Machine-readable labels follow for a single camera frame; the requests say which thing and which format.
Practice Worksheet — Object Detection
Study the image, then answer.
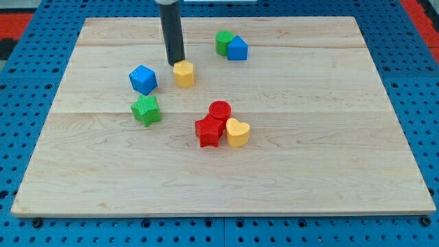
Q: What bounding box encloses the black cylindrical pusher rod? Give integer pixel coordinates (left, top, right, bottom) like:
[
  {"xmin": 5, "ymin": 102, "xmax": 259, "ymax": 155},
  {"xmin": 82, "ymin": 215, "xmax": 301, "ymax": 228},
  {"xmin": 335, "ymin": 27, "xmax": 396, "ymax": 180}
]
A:
[{"xmin": 158, "ymin": 0, "xmax": 185, "ymax": 66}]

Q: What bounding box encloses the blue cube block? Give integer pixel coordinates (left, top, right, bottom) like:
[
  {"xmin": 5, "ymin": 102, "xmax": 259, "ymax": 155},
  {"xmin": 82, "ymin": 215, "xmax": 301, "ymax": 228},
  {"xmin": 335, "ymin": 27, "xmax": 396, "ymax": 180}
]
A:
[{"xmin": 129, "ymin": 65, "xmax": 158, "ymax": 95}]

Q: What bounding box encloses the green star block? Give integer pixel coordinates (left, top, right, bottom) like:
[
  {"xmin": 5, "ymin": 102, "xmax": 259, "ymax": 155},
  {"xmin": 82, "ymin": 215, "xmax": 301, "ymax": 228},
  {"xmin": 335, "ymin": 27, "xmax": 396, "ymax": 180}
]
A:
[{"xmin": 131, "ymin": 95, "xmax": 161, "ymax": 127}]

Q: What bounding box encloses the red star block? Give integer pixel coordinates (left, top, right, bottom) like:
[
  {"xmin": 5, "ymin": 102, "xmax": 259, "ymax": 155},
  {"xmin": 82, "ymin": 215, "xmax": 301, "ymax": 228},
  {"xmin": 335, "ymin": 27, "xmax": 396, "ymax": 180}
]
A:
[{"xmin": 195, "ymin": 114, "xmax": 224, "ymax": 148}]

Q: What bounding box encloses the green cylinder block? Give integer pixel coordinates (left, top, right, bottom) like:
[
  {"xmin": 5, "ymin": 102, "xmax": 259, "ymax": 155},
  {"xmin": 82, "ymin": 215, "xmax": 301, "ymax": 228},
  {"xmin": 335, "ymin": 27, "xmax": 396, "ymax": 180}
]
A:
[{"xmin": 215, "ymin": 30, "xmax": 235, "ymax": 56}]

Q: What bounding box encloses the yellow hexagon block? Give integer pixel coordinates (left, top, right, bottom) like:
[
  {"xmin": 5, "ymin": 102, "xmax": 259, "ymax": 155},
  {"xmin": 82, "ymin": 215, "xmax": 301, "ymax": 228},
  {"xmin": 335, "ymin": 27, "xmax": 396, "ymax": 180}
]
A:
[{"xmin": 174, "ymin": 60, "xmax": 195, "ymax": 88}]

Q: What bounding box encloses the blue triangle block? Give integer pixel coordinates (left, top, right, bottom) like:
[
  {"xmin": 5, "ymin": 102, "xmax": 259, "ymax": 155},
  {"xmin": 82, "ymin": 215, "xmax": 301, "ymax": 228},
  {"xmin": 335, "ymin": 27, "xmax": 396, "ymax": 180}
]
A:
[{"xmin": 227, "ymin": 36, "xmax": 248, "ymax": 60}]

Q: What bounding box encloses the red cylinder block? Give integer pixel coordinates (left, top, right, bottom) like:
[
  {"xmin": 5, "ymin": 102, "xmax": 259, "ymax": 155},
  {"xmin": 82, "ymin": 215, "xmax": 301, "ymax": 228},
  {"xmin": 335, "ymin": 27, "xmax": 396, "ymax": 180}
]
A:
[{"xmin": 209, "ymin": 101, "xmax": 232, "ymax": 129}]

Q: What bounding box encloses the yellow heart block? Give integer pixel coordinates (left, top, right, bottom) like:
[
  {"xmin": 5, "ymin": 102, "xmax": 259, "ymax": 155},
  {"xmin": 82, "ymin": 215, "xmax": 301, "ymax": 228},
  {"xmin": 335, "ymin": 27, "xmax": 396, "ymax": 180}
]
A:
[{"xmin": 226, "ymin": 118, "xmax": 250, "ymax": 148}]

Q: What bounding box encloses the light wooden board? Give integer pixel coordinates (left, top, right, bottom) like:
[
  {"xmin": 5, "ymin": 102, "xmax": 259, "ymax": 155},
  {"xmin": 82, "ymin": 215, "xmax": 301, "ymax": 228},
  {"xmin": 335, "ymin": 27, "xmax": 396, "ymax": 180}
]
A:
[{"xmin": 11, "ymin": 16, "xmax": 436, "ymax": 218}]

